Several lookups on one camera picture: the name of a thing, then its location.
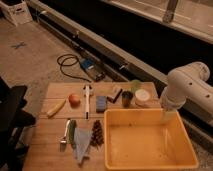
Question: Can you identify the dark paper cup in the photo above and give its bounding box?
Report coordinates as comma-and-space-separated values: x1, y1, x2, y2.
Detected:
122, 91, 133, 108

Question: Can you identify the green cup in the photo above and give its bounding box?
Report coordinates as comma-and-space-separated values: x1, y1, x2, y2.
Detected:
131, 79, 141, 93

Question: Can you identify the blue cloth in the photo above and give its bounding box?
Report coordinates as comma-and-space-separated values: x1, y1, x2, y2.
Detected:
74, 128, 92, 164

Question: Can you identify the metal spatula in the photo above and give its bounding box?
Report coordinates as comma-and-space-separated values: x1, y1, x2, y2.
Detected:
60, 119, 71, 145

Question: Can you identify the green cucumber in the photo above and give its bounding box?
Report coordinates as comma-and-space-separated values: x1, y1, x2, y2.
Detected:
69, 120, 77, 148

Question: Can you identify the white cardboard box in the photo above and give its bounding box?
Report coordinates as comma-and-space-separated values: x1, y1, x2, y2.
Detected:
0, 0, 32, 26

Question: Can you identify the blue sponge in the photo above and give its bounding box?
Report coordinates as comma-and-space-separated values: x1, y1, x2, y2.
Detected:
96, 96, 107, 113

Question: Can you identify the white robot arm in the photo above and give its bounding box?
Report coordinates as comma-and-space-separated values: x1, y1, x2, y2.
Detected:
160, 61, 213, 114

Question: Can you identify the white round container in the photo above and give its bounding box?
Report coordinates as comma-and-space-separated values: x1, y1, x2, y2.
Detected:
135, 89, 151, 106

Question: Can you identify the bunch of dark grapes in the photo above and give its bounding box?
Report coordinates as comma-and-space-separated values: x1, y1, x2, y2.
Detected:
90, 120, 104, 146

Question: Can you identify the black chair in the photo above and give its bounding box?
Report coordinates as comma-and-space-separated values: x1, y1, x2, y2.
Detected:
0, 76, 36, 171

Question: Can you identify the black cable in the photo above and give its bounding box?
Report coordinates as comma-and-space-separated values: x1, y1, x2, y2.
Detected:
56, 53, 92, 83

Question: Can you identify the yellow plastic bin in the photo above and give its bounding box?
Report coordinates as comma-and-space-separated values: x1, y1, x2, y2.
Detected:
104, 109, 198, 171

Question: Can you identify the blue power box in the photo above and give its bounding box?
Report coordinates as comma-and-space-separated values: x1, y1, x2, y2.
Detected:
80, 59, 105, 82

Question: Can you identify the yellow banana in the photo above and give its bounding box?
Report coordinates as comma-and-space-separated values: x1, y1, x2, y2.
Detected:
46, 100, 66, 118

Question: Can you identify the orange apple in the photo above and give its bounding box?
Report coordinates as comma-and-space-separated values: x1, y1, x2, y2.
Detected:
68, 94, 80, 107

